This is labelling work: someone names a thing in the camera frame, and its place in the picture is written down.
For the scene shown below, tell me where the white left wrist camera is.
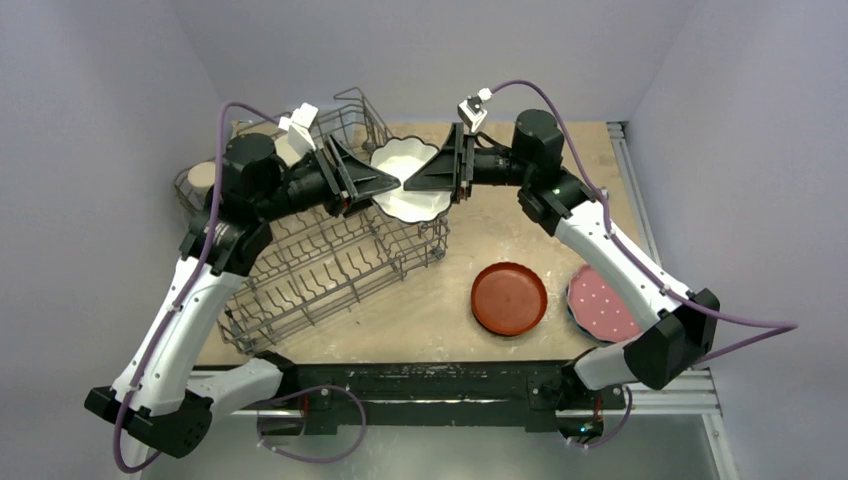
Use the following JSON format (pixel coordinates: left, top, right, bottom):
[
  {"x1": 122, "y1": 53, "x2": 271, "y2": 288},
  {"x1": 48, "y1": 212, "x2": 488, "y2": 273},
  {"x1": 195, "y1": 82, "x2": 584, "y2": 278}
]
[{"x1": 277, "y1": 102, "x2": 319, "y2": 158}]

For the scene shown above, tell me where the white floral mug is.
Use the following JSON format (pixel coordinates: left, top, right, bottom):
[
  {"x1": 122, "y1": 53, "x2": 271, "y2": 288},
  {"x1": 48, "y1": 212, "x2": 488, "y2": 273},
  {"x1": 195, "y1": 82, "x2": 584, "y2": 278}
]
[{"x1": 274, "y1": 135, "x2": 302, "y2": 167}]

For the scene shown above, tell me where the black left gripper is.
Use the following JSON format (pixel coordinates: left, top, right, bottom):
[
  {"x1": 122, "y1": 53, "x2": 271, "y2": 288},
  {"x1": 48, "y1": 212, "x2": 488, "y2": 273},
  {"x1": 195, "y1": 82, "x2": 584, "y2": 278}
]
[{"x1": 256, "y1": 133, "x2": 399, "y2": 222}]

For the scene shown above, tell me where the pink polka dot plate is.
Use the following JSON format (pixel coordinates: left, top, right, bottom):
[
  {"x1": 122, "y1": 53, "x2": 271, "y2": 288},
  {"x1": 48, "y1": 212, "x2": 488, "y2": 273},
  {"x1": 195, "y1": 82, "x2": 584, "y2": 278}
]
[{"x1": 565, "y1": 264, "x2": 643, "y2": 344}]

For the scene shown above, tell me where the clear plastic container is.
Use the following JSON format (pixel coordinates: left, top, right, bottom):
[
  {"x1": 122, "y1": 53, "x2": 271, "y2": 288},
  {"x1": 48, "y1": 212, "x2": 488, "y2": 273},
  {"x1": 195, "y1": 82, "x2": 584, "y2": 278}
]
[{"x1": 289, "y1": 102, "x2": 341, "y2": 128}]

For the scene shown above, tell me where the blue plate under pink plate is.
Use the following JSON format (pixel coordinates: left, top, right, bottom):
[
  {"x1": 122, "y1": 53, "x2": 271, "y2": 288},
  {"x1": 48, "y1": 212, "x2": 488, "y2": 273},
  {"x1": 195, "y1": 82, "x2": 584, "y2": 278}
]
[{"x1": 564, "y1": 279, "x2": 632, "y2": 344}]

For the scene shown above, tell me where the beige mug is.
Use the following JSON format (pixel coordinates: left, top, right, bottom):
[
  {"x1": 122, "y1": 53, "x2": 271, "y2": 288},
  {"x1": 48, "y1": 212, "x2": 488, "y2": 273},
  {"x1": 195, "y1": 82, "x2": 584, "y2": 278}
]
[{"x1": 187, "y1": 161, "x2": 216, "y2": 196}]

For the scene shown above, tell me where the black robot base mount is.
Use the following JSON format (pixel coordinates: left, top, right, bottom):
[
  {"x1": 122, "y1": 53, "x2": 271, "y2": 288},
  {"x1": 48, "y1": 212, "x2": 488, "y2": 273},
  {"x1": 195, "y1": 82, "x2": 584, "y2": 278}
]
[{"x1": 267, "y1": 360, "x2": 626, "y2": 437}]

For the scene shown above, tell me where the grey wire dish rack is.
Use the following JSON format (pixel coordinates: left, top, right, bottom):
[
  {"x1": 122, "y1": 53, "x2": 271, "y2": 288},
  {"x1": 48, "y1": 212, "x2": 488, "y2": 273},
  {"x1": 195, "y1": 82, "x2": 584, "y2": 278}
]
[{"x1": 173, "y1": 86, "x2": 452, "y2": 356}]

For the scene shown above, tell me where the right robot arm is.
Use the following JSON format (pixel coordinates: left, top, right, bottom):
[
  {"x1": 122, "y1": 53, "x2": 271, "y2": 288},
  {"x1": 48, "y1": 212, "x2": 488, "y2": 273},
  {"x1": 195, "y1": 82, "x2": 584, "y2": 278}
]
[{"x1": 403, "y1": 109, "x2": 719, "y2": 407}]

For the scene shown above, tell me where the red-orange plate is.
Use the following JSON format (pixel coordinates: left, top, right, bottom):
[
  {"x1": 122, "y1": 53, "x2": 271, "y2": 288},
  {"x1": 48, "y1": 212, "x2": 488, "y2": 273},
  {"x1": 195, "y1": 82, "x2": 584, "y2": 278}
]
[{"x1": 470, "y1": 262, "x2": 548, "y2": 337}]

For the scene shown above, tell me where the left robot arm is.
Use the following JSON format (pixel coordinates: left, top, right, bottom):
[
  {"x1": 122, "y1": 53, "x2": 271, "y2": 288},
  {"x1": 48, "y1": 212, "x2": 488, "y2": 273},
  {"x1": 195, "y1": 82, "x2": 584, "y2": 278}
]
[{"x1": 85, "y1": 134, "x2": 400, "y2": 458}]

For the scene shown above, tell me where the white bowl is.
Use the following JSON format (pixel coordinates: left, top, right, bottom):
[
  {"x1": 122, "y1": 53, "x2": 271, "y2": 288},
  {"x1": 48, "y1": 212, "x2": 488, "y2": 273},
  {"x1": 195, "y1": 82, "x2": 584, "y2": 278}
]
[{"x1": 370, "y1": 136, "x2": 451, "y2": 224}]

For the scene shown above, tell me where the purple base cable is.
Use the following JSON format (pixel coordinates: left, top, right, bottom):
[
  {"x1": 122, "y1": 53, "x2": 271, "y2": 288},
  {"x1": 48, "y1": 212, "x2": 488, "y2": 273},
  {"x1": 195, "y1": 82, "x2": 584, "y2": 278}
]
[{"x1": 256, "y1": 384, "x2": 368, "y2": 466}]

